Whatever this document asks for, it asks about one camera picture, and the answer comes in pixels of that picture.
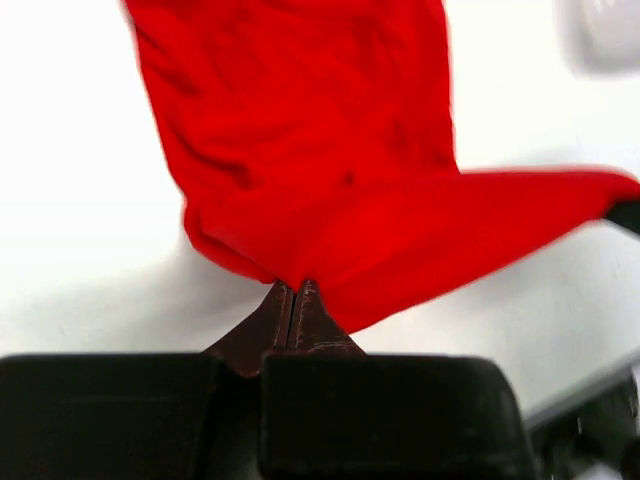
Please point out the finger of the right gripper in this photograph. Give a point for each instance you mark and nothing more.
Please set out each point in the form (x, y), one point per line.
(625, 214)

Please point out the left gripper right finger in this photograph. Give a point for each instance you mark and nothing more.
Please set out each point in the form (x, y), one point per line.
(331, 411)

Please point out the red t-shirt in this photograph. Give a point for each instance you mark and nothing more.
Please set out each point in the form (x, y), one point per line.
(313, 140)

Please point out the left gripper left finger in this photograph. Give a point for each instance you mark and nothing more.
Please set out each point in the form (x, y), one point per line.
(130, 416)

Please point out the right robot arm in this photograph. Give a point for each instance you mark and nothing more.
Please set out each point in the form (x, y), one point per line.
(590, 412)

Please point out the white plastic basket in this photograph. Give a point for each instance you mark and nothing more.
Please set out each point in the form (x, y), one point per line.
(599, 37)

